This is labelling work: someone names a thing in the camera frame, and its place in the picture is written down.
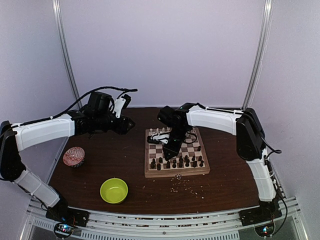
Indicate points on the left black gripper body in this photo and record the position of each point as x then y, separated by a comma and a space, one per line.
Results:
120, 129

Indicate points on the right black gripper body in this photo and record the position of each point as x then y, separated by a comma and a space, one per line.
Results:
176, 147

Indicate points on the dark queen piece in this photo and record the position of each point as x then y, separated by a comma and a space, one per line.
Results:
168, 165

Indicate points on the dark knight piece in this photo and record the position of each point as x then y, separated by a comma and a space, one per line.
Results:
194, 164

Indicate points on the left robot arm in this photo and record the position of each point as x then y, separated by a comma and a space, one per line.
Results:
101, 114

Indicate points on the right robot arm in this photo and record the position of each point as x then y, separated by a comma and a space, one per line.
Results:
251, 144

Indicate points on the wooden chess board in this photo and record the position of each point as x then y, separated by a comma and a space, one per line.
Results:
189, 147

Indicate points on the green plastic bowl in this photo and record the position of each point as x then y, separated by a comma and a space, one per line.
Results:
114, 191

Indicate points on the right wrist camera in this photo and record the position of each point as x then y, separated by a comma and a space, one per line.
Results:
158, 138

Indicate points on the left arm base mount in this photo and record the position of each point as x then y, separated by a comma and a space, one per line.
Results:
69, 222

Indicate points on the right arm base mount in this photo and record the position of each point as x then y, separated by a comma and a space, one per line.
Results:
262, 219

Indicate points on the right aluminium frame post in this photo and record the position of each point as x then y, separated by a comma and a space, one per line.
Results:
260, 51

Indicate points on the aluminium frame post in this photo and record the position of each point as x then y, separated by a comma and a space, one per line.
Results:
63, 43
260, 51

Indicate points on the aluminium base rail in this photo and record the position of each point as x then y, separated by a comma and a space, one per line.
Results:
221, 225

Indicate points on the left aluminium frame post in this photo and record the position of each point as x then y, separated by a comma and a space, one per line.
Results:
63, 43

